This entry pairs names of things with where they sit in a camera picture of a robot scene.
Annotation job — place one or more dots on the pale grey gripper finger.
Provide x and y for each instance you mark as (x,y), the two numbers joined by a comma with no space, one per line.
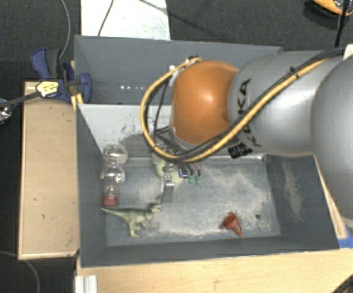
(169,191)
(160,197)

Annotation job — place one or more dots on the grey metal bin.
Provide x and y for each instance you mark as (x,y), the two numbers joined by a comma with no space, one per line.
(219,194)

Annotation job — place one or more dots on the green toy dinosaur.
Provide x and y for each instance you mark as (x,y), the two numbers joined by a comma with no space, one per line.
(135,219)

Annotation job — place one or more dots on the red funnel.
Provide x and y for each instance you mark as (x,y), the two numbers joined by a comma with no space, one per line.
(228,221)

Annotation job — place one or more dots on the pale wood flat board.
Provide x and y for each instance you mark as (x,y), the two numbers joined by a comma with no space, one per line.
(48,179)

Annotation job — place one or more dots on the clear plastic bottle red cap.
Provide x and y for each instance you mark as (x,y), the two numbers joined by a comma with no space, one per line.
(112,175)

